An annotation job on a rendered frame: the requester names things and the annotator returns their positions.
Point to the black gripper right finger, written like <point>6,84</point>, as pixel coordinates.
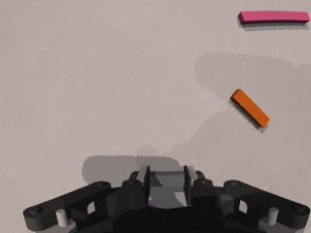
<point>266,211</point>

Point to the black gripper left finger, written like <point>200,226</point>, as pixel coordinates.
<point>68,213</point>

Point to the pink rod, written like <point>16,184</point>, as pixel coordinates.
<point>254,17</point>

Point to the orange rod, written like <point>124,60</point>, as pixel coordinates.
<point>249,108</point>

